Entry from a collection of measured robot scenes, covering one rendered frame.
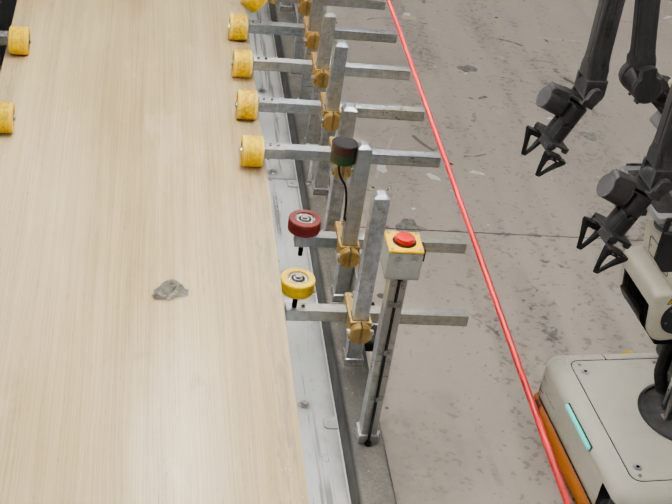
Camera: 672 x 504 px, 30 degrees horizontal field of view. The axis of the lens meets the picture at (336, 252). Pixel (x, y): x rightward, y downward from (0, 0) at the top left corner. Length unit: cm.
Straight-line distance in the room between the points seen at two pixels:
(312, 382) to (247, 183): 54
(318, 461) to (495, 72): 359
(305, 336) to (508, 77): 317
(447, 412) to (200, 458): 170
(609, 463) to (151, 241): 142
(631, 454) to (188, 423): 152
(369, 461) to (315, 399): 31
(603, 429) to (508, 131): 226
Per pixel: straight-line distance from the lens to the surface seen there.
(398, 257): 244
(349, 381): 291
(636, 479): 352
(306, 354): 310
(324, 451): 285
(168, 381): 255
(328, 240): 309
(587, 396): 374
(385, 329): 257
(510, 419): 401
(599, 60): 320
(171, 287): 277
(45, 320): 269
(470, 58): 623
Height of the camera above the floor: 256
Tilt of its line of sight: 34 degrees down
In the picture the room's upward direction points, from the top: 9 degrees clockwise
